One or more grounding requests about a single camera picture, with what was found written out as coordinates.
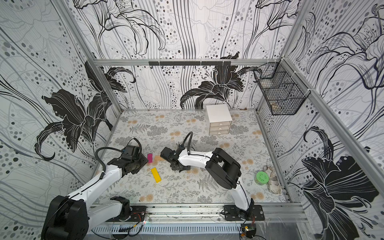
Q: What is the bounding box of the magenta building block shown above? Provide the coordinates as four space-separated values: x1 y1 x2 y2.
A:
147 154 154 164

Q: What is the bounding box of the natural wood building block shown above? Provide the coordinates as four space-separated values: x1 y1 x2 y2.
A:
154 156 164 161

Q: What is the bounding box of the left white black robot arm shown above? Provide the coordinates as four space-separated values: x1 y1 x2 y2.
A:
41 145 148 240

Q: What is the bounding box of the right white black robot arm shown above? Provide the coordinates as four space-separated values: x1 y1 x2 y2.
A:
160 146 254 214

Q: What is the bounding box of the white mini drawer cabinet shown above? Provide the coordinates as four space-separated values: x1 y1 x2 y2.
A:
206 104 233 136

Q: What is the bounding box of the green round lid container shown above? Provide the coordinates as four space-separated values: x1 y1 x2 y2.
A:
255 171 270 186

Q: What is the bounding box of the crumpled beige cloth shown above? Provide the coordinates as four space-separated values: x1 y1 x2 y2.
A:
263 165 282 195

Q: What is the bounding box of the small electronics board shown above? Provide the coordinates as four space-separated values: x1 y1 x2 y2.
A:
241 225 257 239

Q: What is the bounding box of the right black camera cable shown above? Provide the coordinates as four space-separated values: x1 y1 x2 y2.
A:
181 131 194 154

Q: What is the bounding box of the black camera cable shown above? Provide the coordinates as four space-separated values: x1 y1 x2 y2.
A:
181 131 194 154
95 137 143 172

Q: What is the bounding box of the left black camera cable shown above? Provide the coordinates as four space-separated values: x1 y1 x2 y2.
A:
95 137 143 172

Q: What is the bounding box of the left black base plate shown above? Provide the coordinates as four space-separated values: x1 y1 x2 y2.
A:
107 206 147 223

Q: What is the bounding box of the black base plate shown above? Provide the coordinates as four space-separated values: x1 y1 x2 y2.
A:
107 206 147 223
223 205 265 222

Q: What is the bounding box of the white slotted cable duct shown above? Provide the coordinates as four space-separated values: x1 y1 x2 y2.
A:
93 224 241 235

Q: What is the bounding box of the black wall mounted bar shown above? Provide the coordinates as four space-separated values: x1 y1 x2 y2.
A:
148 61 232 66

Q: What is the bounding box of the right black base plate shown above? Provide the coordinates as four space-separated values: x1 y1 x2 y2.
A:
223 205 265 222

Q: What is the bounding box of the black wire basket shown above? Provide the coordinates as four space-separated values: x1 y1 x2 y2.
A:
253 62 306 116

